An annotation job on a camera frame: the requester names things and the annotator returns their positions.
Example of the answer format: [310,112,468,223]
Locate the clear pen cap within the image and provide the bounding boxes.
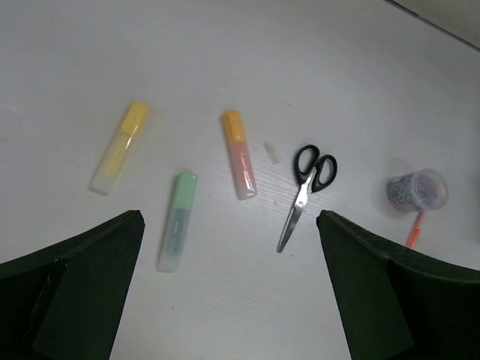
[263,141,282,165]

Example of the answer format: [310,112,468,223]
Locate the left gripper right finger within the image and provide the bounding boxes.
[316,210,479,359]

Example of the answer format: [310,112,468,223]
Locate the green highlighter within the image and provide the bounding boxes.
[157,171,198,273]

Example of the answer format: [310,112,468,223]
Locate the orange pen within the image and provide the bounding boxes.
[406,211,427,249]

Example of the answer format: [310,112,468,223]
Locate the jar of paper clips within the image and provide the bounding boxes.
[386,168,449,212]

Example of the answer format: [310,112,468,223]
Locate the yellow highlighter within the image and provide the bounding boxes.
[89,101,151,195]

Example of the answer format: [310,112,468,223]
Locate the black handled scissors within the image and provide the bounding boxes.
[276,144,338,254]

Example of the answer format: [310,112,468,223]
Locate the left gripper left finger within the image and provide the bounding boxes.
[1,210,145,359]

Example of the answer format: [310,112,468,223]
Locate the orange highlighter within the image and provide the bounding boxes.
[221,110,257,200]

